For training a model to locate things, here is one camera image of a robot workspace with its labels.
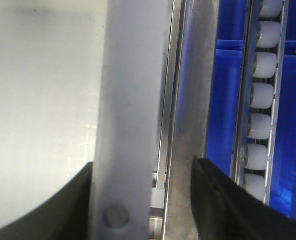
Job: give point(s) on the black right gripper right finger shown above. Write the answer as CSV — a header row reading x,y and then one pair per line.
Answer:
x,y
222,210

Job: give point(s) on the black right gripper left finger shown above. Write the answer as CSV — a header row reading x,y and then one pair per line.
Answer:
x,y
62,217

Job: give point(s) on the blue bin right of shelf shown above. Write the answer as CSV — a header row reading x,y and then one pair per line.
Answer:
x,y
283,185

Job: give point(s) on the right white roller track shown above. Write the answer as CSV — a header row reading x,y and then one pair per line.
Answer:
x,y
258,96

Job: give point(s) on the white Totelife plastic bin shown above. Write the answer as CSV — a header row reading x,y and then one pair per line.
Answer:
x,y
82,81

